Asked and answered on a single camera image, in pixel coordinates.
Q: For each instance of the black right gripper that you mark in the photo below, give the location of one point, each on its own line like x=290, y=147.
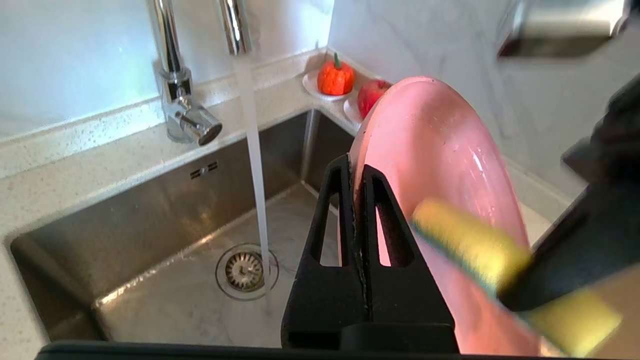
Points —
x=615, y=145

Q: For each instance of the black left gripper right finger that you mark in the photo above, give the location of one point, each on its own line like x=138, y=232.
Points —
x=405, y=300

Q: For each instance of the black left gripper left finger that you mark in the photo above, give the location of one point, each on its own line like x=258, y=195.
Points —
x=325, y=305

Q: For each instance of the yellow green sponge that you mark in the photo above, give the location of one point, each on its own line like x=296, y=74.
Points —
x=470, y=240

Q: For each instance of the pink plate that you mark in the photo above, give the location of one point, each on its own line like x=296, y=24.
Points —
x=440, y=160

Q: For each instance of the metal sink drain strainer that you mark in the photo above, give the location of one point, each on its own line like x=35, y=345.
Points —
x=244, y=271

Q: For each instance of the stainless steel sink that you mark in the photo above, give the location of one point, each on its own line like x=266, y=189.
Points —
x=150, y=225

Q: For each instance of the small white dish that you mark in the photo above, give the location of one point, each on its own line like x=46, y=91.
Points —
x=351, y=112
x=312, y=87

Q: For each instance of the red apple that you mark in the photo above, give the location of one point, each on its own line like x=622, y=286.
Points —
x=370, y=97

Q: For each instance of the orange red tomato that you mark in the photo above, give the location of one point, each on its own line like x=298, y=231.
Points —
x=335, y=77

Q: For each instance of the chrome faucet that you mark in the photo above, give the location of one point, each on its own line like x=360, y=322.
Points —
x=180, y=90

